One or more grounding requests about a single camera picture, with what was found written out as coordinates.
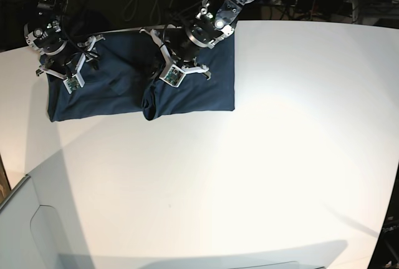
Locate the grey table edge panel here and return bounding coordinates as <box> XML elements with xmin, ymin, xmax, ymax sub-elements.
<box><xmin>0</xmin><ymin>174</ymin><xmax>94</xmax><ymax>269</ymax></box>

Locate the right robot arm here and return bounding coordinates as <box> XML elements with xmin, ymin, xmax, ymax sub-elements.
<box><xmin>24</xmin><ymin>0</ymin><xmax>103</xmax><ymax>87</ymax></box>

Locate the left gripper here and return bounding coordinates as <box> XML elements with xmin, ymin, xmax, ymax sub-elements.
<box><xmin>140</xmin><ymin>27</ymin><xmax>211</xmax><ymax>81</ymax></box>

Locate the dark blue T-shirt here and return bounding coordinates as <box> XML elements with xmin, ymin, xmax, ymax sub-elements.
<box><xmin>47</xmin><ymin>32</ymin><xmax>234</xmax><ymax>122</ymax></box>

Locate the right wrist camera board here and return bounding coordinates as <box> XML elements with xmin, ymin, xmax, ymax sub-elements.
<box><xmin>63</xmin><ymin>72</ymin><xmax>85</xmax><ymax>94</ymax></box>

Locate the grey cable on floor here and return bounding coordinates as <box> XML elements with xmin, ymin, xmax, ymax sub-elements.
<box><xmin>120</xmin><ymin>0</ymin><xmax>216</xmax><ymax>22</ymax></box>

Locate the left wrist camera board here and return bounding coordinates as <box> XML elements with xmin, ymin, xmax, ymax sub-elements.
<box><xmin>159</xmin><ymin>65</ymin><xmax>186</xmax><ymax>88</ymax></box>

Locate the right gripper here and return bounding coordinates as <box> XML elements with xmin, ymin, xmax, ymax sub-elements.
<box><xmin>35</xmin><ymin>34</ymin><xmax>105</xmax><ymax>82</ymax></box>

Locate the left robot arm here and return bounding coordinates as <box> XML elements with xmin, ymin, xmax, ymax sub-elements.
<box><xmin>140</xmin><ymin>0</ymin><xmax>255</xmax><ymax>87</ymax></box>

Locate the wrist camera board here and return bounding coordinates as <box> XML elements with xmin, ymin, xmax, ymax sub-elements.
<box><xmin>63</xmin><ymin>72</ymin><xmax>85</xmax><ymax>94</ymax></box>
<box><xmin>159</xmin><ymin>65</ymin><xmax>186</xmax><ymax>88</ymax></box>

